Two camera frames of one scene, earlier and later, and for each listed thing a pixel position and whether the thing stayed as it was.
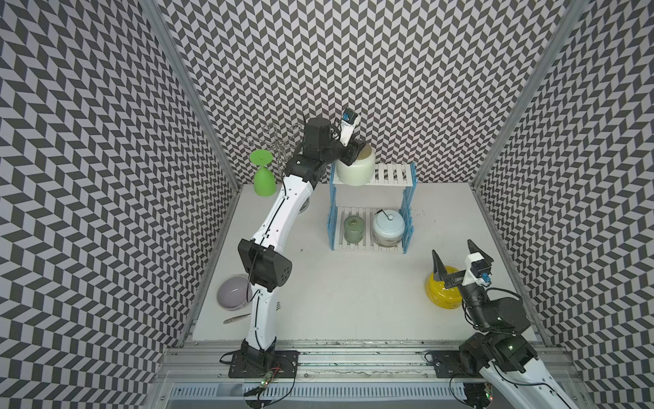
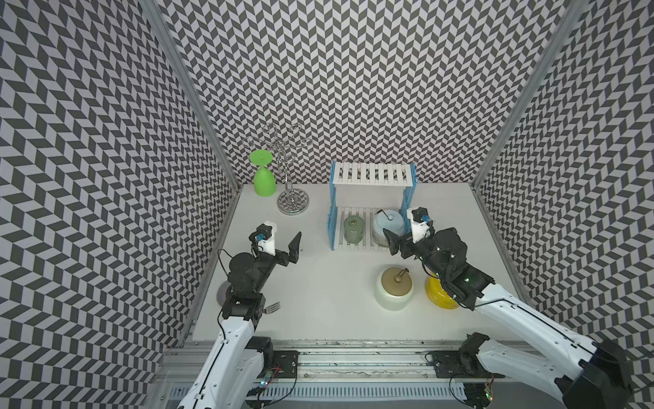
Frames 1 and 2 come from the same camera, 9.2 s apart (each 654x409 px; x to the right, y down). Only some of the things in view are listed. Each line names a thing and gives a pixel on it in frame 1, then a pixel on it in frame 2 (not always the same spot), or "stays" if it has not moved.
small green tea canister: x=353 y=227 stays
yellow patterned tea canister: x=449 y=297 stays
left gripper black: x=352 y=151 -> x=283 y=258
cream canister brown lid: x=361 y=171 -> x=394 y=288
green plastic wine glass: x=264 y=179 stays
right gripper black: x=453 y=279 -> x=406 y=241
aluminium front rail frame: x=333 y=375 stays
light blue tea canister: x=387 y=227 stays
